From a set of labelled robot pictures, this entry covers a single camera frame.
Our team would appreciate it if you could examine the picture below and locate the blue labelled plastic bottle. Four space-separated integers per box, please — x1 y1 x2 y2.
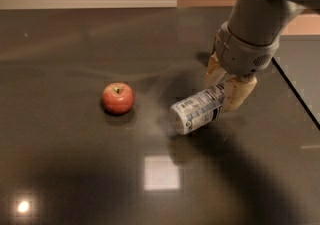
169 83 225 135

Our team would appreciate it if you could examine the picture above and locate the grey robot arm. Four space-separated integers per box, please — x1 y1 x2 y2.
206 0 320 112

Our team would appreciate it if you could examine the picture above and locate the red apple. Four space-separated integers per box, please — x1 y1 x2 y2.
102 82 134 115

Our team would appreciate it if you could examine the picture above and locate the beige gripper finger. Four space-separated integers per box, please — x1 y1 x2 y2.
205 54 226 87
222 76 257 112

